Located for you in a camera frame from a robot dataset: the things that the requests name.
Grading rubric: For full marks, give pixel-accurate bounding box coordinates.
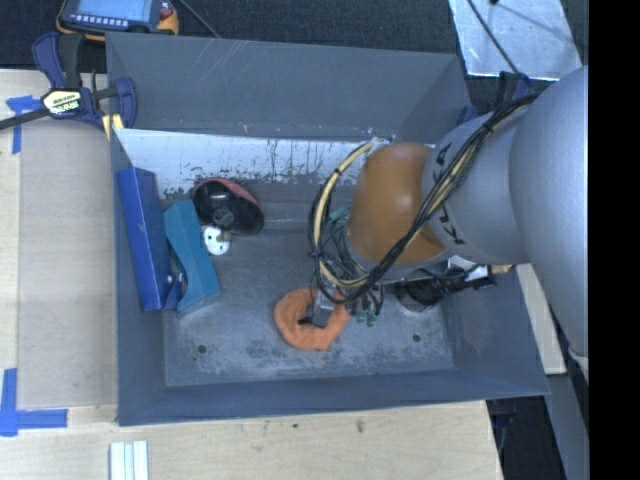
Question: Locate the orange cloth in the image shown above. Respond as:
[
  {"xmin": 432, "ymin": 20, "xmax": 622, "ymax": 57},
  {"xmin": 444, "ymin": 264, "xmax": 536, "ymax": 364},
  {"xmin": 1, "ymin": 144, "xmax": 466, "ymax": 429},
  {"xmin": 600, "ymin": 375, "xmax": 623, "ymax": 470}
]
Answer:
[{"xmin": 272, "ymin": 287, "xmax": 352, "ymax": 353}]

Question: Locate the small white plastic object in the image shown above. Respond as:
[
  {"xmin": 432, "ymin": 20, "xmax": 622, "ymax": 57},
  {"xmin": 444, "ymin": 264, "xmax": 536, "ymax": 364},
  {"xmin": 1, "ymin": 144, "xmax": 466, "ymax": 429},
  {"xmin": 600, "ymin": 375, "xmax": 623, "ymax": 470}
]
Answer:
[{"xmin": 201, "ymin": 224, "xmax": 233, "ymax": 257}]

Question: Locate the black and red round object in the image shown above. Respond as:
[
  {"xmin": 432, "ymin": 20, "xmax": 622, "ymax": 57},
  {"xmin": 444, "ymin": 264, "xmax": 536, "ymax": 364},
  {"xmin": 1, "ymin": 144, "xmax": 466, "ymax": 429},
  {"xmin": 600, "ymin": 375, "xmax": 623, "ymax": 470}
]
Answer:
[{"xmin": 192, "ymin": 177, "xmax": 266, "ymax": 237}]

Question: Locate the teal flat block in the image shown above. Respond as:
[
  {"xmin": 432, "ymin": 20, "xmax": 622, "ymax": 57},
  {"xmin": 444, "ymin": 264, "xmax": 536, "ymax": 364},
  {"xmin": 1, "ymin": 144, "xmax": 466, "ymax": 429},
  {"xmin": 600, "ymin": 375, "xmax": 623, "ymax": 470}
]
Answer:
[{"xmin": 162, "ymin": 198, "xmax": 223, "ymax": 317}]

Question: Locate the blue flat block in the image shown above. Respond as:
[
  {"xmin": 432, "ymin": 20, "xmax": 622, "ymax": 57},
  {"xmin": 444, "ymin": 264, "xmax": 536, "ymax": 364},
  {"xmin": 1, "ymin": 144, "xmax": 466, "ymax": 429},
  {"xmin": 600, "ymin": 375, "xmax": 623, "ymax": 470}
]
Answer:
[{"xmin": 115, "ymin": 166, "xmax": 184, "ymax": 314}]

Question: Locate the grey metal bin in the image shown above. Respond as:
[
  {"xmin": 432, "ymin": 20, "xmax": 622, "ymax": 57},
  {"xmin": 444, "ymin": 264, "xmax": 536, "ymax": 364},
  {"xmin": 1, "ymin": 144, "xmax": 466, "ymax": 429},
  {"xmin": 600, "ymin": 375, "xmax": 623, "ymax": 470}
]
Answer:
[{"xmin": 104, "ymin": 31, "xmax": 552, "ymax": 427}]

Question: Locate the pale wood flat board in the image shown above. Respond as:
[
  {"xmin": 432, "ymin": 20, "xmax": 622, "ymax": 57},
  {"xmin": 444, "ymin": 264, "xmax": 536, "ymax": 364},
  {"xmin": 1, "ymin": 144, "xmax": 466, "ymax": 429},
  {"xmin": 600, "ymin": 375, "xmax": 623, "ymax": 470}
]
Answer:
[{"xmin": 17, "ymin": 117, "xmax": 120, "ymax": 410}]

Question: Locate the black cylinder on white bracket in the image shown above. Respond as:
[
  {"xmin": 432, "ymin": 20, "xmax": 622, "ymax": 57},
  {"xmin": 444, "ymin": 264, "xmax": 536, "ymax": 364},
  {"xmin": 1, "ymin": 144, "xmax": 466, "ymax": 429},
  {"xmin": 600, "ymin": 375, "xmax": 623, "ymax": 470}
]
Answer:
[{"xmin": 394, "ymin": 263, "xmax": 514, "ymax": 313}]

